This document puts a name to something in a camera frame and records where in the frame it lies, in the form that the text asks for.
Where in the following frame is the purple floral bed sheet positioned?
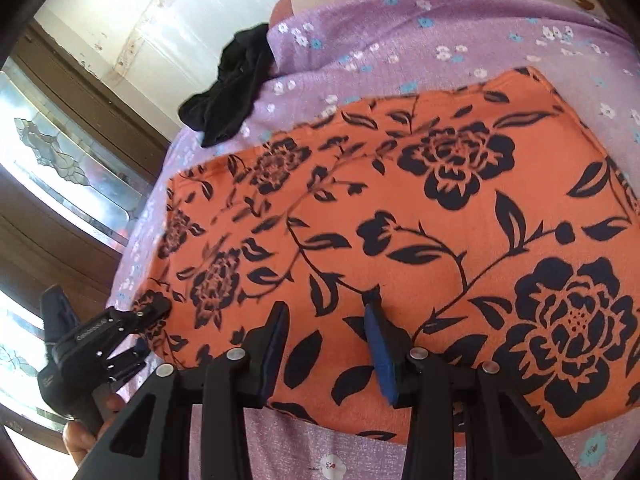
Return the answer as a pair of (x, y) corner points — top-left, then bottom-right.
(111, 0), (639, 479)

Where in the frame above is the left human hand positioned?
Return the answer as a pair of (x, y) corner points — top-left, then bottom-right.
(63, 393), (126, 466)

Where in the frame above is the black crumpled cloth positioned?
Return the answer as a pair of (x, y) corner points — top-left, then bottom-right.
(178, 23), (273, 148)

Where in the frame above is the brown wooden glass door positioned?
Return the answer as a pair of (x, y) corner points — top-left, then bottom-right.
(1, 22), (168, 456)

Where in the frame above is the orange black floral garment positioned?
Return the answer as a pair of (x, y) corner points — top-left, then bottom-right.
(132, 67), (639, 441)

